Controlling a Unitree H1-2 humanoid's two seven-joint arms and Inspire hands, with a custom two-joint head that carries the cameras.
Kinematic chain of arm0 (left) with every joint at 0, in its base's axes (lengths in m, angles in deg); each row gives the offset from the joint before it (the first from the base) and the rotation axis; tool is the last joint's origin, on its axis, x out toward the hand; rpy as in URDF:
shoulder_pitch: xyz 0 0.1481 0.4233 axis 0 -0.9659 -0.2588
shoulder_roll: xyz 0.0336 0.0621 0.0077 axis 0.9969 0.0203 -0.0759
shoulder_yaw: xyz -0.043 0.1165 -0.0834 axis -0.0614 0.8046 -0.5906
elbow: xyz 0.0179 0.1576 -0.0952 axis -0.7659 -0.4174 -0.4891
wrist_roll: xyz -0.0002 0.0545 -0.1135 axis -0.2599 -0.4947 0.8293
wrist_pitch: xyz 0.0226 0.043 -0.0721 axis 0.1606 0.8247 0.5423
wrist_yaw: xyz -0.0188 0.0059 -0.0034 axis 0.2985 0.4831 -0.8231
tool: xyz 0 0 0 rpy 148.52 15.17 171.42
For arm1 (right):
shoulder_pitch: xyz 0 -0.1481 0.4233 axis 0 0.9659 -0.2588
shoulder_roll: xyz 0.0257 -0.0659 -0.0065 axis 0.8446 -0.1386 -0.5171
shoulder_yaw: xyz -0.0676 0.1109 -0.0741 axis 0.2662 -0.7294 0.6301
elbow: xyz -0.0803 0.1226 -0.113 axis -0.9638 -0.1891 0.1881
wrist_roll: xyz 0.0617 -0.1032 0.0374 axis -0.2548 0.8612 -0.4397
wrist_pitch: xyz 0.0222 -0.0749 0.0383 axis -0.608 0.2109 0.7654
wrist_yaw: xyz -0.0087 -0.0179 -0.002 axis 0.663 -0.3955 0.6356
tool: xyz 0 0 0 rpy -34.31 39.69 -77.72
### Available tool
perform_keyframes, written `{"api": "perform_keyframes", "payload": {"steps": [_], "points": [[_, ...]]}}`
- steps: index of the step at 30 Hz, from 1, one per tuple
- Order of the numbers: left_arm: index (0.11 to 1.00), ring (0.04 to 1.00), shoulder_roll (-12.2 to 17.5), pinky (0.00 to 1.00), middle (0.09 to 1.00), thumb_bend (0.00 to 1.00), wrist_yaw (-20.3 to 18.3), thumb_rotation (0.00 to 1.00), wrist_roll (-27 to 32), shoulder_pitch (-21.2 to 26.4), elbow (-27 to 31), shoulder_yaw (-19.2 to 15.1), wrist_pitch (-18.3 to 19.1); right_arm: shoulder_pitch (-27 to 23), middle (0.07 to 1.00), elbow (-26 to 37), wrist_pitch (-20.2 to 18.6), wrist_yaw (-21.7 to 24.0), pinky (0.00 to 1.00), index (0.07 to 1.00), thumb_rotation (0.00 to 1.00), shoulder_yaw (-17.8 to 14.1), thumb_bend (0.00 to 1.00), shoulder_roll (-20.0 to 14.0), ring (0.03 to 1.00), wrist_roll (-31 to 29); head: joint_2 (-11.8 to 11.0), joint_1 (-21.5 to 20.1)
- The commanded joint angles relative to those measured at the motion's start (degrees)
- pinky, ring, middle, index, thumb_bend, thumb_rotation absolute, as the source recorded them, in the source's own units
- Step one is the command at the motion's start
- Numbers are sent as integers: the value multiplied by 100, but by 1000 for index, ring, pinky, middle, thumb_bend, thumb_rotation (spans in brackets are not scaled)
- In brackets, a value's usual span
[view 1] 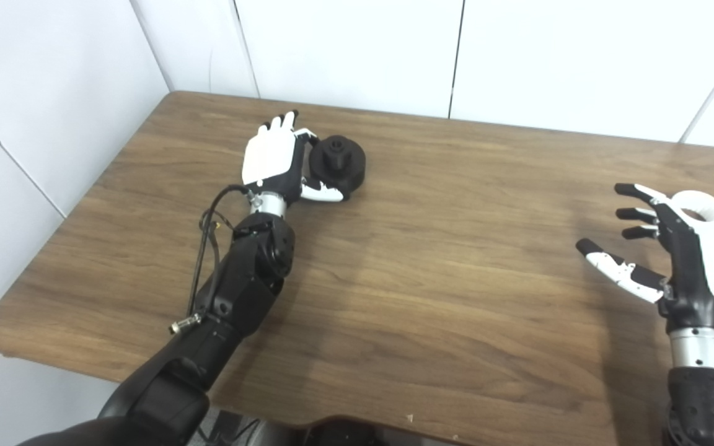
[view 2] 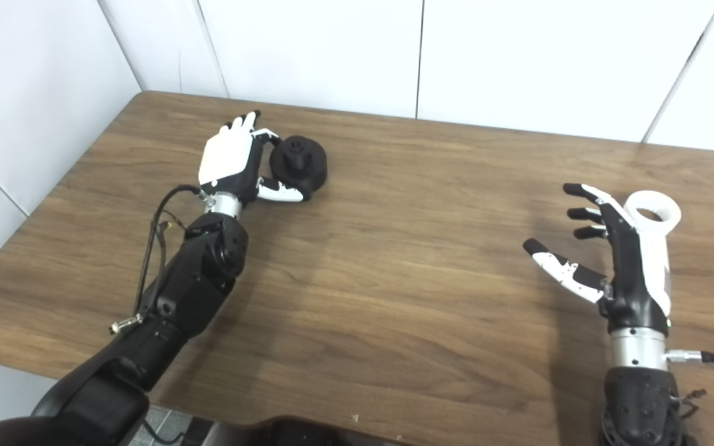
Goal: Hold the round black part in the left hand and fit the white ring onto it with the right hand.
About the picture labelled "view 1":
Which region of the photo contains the white ring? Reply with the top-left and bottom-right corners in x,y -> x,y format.
670,190 -> 714,225

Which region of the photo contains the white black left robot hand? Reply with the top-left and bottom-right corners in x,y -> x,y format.
241,110 -> 353,217

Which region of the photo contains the thin left arm wire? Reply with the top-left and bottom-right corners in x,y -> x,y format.
201,209 -> 237,310

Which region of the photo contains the round black part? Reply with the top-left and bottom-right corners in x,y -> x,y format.
308,136 -> 368,200

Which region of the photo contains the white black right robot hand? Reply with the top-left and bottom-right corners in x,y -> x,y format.
576,183 -> 714,371

